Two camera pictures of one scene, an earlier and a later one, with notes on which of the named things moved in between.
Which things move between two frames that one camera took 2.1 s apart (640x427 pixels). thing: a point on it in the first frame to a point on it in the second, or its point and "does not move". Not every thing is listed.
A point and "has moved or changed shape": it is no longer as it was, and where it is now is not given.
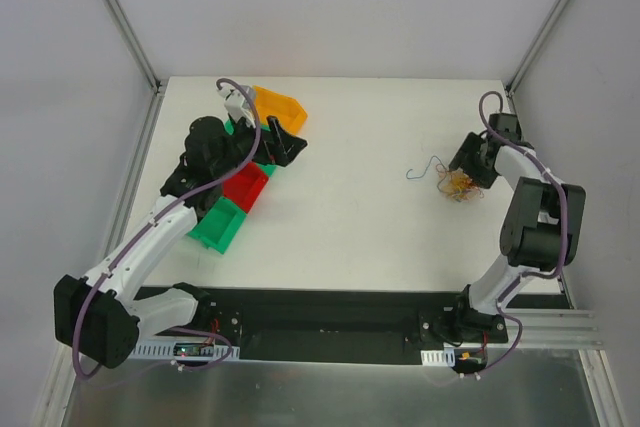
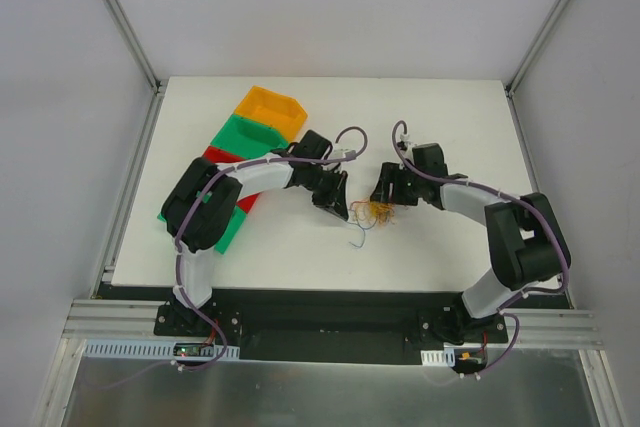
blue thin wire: (413, 178) has moved or changed shape
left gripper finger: (288, 149) to (336, 205)
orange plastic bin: (288, 111) does not move
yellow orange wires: (456, 185) has moved or changed shape
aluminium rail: (553, 329) does not move
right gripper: (470, 167) to (391, 187)
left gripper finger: (278, 137) to (340, 201)
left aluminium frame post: (121, 20) does not move
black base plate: (358, 326) does not move
